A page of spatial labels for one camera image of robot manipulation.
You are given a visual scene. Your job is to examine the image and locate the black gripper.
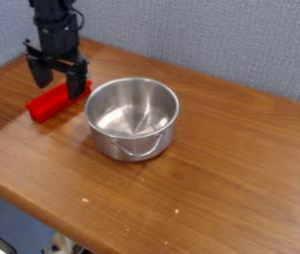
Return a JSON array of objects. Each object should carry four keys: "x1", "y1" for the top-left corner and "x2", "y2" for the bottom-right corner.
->
[{"x1": 25, "y1": 14, "x2": 88, "y2": 100}]

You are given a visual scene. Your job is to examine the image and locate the red rectangular block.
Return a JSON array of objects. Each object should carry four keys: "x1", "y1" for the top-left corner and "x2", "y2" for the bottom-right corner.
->
[{"x1": 26, "y1": 80, "x2": 92, "y2": 123}]

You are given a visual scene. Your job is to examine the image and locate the metal pot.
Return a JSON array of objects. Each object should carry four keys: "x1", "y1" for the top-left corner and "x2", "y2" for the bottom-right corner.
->
[{"x1": 84, "y1": 77, "x2": 180, "y2": 162}]

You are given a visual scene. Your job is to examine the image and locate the white black object below table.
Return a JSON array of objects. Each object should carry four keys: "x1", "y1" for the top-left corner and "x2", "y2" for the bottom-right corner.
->
[{"x1": 41, "y1": 233, "x2": 93, "y2": 254}]

